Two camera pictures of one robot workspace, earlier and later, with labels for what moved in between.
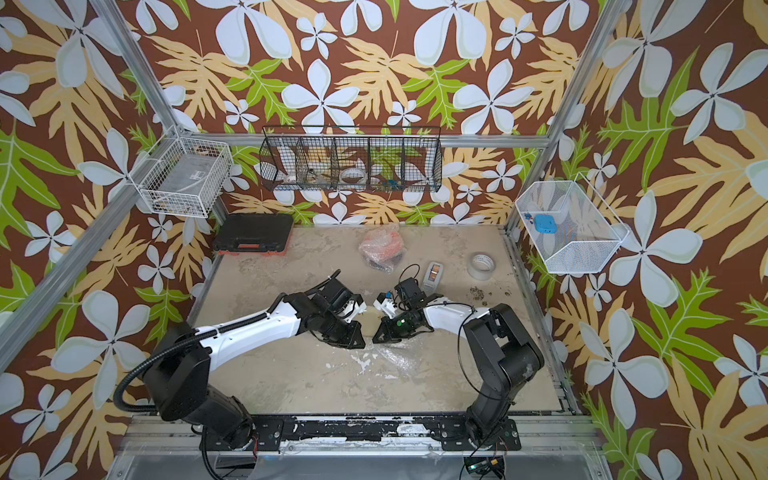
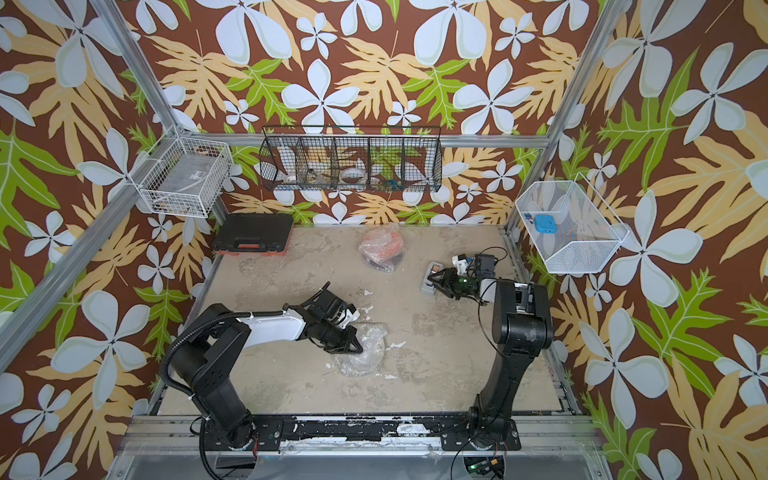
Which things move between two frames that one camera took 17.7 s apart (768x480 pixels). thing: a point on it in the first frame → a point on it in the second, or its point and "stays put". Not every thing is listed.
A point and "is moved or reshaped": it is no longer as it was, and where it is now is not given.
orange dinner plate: [381, 246] stays put
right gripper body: [399, 326] → [456, 286]
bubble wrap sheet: [383, 246] stays put
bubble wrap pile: [391, 359] is moved or reshaped
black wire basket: [352, 158] stays put
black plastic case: [254, 234] stays put
